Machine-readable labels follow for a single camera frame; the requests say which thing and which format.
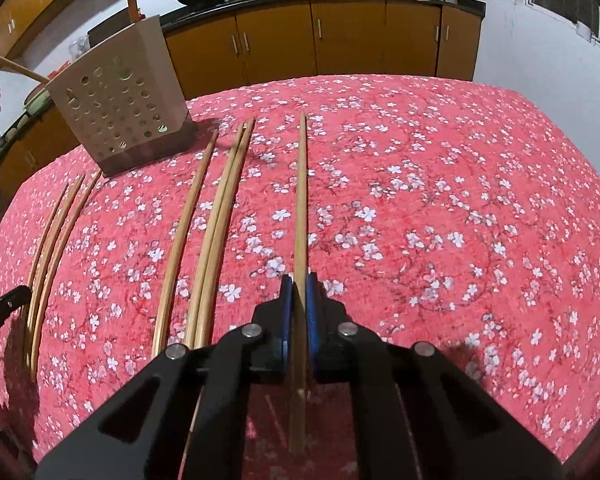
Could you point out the green basin with lid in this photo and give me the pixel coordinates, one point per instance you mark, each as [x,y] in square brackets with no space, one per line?
[36,100]

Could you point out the beige perforated utensil holder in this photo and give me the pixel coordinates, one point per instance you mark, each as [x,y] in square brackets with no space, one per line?
[123,102]

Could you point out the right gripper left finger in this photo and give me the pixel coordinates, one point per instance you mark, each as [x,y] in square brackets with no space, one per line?
[184,414]

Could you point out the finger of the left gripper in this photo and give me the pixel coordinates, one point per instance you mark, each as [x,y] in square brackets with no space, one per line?
[14,300]

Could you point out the lower wooden kitchen cabinets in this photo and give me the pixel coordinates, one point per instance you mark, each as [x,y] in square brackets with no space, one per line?
[276,41]

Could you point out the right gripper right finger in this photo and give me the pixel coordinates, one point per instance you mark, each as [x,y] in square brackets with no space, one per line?
[415,414]

